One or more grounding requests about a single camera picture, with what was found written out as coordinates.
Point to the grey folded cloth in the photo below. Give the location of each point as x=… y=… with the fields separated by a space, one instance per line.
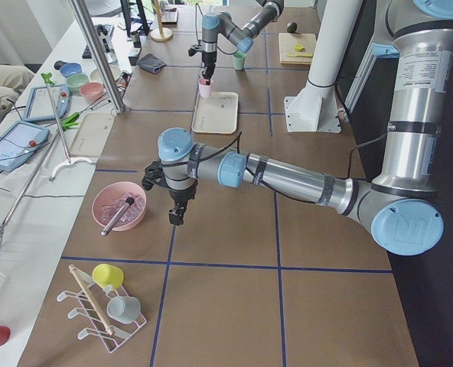
x=151 y=64

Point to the aluminium frame post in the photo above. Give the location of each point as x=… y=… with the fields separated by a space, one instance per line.
x=84 y=20

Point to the pink bowl with ice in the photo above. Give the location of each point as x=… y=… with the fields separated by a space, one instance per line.
x=119 y=191

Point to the blue teach pendant far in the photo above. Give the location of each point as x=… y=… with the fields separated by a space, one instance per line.
x=39 y=108

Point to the lemon slices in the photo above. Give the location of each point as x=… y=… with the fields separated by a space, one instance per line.
x=298 y=47

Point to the white wire cup rack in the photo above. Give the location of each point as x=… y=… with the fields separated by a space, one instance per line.
x=123 y=332

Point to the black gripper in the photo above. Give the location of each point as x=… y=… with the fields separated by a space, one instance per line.
x=209 y=59
x=180 y=196

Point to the wooden mug tree stand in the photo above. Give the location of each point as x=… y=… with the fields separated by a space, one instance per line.
x=160 y=34

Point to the wooden cutting board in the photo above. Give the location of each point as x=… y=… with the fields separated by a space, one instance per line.
x=286 y=43

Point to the pink side bowl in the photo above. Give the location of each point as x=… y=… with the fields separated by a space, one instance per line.
x=91 y=91

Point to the spare cream tray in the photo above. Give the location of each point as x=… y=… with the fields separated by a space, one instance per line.
x=91 y=136

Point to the yellow cup on rack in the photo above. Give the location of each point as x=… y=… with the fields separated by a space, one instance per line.
x=106 y=275

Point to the cream rabbit tray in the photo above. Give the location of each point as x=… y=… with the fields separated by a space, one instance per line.
x=216 y=114

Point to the grey cup on rack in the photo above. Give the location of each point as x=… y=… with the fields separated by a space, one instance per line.
x=125 y=309

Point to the wooden rolling stick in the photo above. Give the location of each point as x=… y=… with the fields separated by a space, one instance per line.
x=76 y=272

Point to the green side bowl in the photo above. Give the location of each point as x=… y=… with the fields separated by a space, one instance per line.
x=76 y=81

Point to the yellow plastic knife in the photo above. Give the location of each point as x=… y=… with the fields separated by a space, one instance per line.
x=305 y=55

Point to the blue teach pendant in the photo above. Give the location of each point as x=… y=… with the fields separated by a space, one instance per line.
x=39 y=108
x=19 y=143

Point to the blue teach pendant near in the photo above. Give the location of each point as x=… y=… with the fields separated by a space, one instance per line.
x=19 y=143

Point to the blue side bowl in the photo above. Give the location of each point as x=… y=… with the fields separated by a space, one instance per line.
x=70 y=69

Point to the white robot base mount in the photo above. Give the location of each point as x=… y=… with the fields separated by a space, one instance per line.
x=314 y=109

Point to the pink cup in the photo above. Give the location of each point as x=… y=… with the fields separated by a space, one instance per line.
x=205 y=87

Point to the metal black-tipped tongs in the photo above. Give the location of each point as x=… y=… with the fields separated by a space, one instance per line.
x=117 y=218

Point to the green cup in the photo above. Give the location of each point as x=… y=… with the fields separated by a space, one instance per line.
x=239 y=60

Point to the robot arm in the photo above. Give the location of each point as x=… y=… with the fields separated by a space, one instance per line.
x=214 y=24
x=395 y=207

